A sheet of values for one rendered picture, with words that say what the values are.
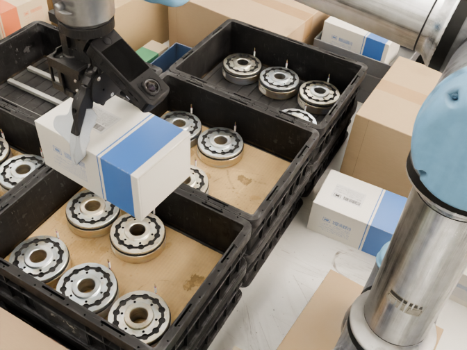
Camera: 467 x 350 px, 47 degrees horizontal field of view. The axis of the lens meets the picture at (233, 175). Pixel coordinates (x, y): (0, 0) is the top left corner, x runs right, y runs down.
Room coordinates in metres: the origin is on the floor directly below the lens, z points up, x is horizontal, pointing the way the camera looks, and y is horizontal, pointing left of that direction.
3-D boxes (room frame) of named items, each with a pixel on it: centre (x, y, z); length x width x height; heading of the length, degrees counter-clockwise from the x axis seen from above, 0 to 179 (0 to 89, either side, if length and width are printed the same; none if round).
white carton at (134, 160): (0.61, 0.19, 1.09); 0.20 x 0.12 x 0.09; 60
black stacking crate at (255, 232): (0.84, 0.07, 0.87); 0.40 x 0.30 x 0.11; 64
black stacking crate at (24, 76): (1.02, 0.42, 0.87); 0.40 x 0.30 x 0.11; 64
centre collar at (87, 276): (0.50, 0.23, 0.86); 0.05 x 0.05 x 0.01
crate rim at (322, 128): (1.11, -0.07, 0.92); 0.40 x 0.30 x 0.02; 64
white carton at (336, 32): (1.42, -0.34, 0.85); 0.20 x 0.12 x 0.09; 59
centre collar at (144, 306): (0.46, 0.13, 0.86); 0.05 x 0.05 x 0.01
